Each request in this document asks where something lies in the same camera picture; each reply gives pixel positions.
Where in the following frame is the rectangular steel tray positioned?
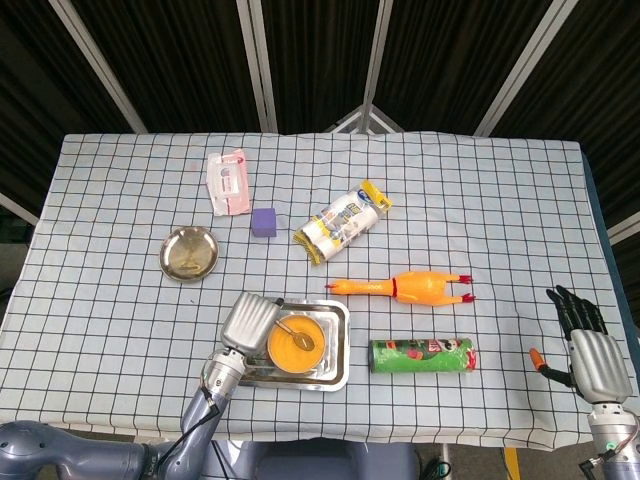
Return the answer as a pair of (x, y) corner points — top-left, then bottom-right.
(223, 295), (351, 393)

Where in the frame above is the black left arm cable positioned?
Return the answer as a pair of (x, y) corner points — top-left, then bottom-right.
(164, 387), (221, 459)

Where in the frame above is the grey blue robot torso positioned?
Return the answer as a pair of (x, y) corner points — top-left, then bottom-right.
(209, 437), (420, 480)

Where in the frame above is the round steel plate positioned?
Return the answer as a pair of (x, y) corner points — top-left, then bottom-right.
(158, 225), (221, 284)

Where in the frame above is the white checked tablecloth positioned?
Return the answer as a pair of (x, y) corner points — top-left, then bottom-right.
(0, 130), (629, 449)

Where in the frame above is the orange bowl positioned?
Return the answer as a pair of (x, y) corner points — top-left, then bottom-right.
(266, 313), (327, 375)

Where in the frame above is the white triangular partition foot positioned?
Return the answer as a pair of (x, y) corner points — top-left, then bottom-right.
(323, 103), (407, 134)

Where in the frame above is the white partition frame bar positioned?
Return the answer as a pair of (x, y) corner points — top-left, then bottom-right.
(0, 192), (41, 226)
(606, 212), (640, 246)

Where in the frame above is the purple foam cube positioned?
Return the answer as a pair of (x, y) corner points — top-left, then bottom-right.
(250, 207), (279, 239)

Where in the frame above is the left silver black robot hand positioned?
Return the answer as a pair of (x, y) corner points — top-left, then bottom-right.
(220, 291), (286, 357)

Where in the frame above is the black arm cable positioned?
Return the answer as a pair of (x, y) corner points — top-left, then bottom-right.
(164, 387), (221, 459)
(578, 452), (619, 477)

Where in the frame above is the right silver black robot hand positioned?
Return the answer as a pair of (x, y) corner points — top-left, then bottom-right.
(529, 284), (634, 404)

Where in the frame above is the green chips can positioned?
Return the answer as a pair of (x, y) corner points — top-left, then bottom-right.
(368, 337), (478, 375)

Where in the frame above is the white partition frame post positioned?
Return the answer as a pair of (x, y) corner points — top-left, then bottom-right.
(48, 0), (150, 135)
(235, 0), (279, 134)
(358, 0), (396, 134)
(473, 0), (584, 137)

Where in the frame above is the small steel spoon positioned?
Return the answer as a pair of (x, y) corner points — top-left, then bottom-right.
(273, 319), (317, 351)

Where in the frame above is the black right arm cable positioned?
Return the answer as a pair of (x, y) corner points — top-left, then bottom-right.
(578, 452), (619, 477)

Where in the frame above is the orange rubber chicken toy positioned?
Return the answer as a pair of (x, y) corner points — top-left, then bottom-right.
(324, 270), (477, 307)

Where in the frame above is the pink white wet wipes pack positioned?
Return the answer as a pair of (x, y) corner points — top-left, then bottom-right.
(206, 148), (252, 217)

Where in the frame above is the yellow white bag rolls pack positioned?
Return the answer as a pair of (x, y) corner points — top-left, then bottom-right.
(292, 179), (394, 266)

